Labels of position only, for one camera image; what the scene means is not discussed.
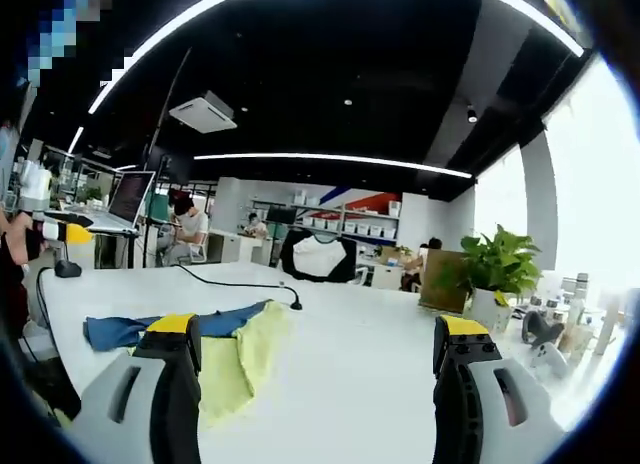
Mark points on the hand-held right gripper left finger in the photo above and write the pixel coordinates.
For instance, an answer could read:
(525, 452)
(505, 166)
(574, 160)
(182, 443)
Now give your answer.
(125, 399)

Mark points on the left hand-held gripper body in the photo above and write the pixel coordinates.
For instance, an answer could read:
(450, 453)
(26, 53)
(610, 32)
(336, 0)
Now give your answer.
(35, 189)

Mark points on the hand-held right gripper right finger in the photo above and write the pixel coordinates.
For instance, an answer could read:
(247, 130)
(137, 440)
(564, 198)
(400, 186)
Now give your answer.
(480, 409)

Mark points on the blue garment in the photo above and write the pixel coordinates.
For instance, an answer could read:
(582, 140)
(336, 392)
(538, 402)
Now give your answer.
(117, 331)

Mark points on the yellow-green garment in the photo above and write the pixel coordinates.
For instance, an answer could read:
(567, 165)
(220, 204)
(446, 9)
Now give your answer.
(227, 364)

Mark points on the person's left hand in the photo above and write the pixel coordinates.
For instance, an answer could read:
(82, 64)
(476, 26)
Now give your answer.
(15, 234)

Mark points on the white standing desk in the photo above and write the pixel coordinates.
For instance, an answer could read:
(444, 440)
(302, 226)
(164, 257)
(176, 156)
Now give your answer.
(100, 225)

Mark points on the short ceiling light strip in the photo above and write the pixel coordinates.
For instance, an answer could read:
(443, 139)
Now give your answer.
(75, 140)

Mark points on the open laptop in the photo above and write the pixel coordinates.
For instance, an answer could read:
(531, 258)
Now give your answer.
(131, 199)

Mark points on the white game controller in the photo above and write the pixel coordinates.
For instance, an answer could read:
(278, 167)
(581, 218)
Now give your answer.
(550, 360)

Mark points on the black curved gadget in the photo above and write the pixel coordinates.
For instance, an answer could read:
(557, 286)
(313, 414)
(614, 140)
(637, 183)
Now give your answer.
(540, 326)

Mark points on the black light stand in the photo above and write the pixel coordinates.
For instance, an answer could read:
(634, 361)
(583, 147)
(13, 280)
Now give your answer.
(156, 159)

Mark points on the brown wooden box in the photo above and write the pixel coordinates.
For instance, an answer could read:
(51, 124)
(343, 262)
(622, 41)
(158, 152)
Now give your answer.
(442, 281)

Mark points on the green potted plant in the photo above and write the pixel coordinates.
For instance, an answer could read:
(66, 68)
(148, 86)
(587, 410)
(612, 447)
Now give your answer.
(495, 269)

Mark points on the ceiling air conditioner unit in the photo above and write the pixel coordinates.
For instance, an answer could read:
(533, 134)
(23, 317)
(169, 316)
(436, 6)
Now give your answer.
(202, 113)

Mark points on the dark computer monitor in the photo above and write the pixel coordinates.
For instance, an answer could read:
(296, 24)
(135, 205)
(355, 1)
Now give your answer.
(281, 215)

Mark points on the shelf with white boxes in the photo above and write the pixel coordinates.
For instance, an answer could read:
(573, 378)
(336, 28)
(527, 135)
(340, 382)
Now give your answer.
(350, 219)

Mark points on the straight ceiling light strip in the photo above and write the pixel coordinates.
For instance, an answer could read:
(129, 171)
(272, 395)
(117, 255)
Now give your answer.
(330, 159)

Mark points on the black ceiling spot lamp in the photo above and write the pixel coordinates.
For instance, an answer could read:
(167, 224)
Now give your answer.
(472, 115)

